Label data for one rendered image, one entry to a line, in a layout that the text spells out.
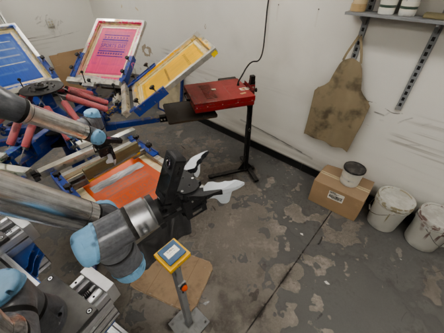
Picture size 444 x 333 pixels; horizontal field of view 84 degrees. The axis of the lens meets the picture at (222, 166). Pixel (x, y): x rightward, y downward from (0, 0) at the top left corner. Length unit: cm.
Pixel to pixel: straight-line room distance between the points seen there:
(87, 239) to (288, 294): 192
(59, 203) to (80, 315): 42
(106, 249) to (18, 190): 19
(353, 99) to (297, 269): 161
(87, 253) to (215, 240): 198
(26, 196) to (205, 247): 197
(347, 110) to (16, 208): 251
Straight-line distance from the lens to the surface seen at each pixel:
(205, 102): 220
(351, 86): 260
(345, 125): 272
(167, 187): 51
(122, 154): 165
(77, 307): 94
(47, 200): 60
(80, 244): 53
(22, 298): 78
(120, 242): 53
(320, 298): 233
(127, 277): 63
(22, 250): 136
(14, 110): 114
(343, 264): 255
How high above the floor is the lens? 204
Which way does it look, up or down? 40 degrees down
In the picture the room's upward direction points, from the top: straight up
